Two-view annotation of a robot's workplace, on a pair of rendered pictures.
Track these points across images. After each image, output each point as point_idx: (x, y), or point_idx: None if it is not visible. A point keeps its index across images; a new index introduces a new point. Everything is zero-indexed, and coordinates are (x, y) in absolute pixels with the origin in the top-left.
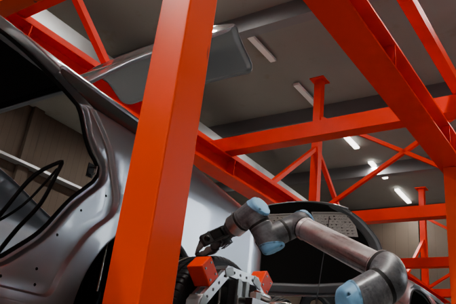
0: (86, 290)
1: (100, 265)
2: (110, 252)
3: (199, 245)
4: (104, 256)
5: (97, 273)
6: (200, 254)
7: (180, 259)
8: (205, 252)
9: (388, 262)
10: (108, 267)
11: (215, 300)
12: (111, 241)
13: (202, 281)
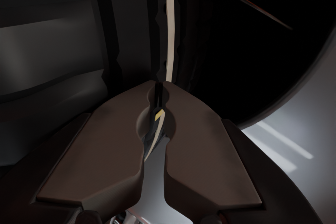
0: None
1: None
2: (260, 36)
3: (196, 111)
4: (263, 10)
5: (239, 2)
6: (128, 92)
7: None
8: (98, 129)
9: None
10: (240, 27)
11: None
12: (276, 43)
13: None
